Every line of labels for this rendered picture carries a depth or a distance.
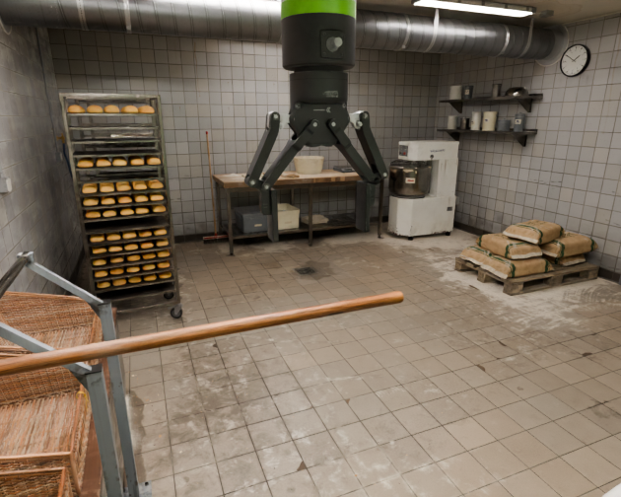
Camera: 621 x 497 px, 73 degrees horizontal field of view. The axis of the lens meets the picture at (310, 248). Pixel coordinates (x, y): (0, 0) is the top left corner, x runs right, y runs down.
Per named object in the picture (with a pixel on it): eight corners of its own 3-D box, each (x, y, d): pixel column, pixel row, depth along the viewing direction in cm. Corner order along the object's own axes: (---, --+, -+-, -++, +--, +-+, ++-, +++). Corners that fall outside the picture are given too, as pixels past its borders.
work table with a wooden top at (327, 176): (228, 256, 516) (224, 182, 490) (217, 240, 587) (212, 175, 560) (383, 238, 594) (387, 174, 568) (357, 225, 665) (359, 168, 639)
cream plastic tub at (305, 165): (299, 176, 550) (299, 159, 544) (289, 172, 588) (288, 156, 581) (329, 174, 565) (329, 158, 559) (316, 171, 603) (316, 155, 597)
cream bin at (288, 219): (275, 230, 545) (274, 212, 538) (263, 222, 589) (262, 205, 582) (301, 227, 559) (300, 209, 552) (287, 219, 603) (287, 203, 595)
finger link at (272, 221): (277, 189, 55) (271, 190, 54) (278, 242, 57) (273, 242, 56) (271, 186, 57) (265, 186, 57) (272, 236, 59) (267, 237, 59)
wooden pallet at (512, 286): (510, 296, 401) (513, 282, 397) (453, 269, 472) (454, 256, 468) (596, 279, 444) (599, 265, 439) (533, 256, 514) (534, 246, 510)
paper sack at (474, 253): (484, 268, 430) (485, 254, 426) (457, 258, 461) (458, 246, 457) (524, 259, 457) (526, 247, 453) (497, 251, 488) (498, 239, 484)
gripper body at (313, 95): (296, 67, 49) (298, 149, 52) (362, 69, 52) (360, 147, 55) (278, 73, 56) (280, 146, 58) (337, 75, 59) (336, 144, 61)
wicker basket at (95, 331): (-48, 412, 156) (-68, 345, 148) (-5, 340, 206) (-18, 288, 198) (98, 383, 173) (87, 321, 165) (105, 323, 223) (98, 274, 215)
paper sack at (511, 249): (543, 260, 413) (546, 244, 408) (511, 263, 404) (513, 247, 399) (500, 245, 470) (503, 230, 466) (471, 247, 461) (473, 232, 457)
